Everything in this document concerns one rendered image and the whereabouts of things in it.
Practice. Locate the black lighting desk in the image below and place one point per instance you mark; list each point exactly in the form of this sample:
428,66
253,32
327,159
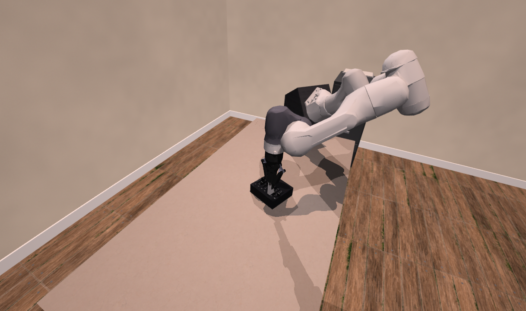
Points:
282,191

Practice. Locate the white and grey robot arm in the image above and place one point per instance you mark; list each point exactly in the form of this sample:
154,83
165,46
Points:
402,87

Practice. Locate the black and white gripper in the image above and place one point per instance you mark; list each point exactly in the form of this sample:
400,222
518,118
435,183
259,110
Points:
270,168

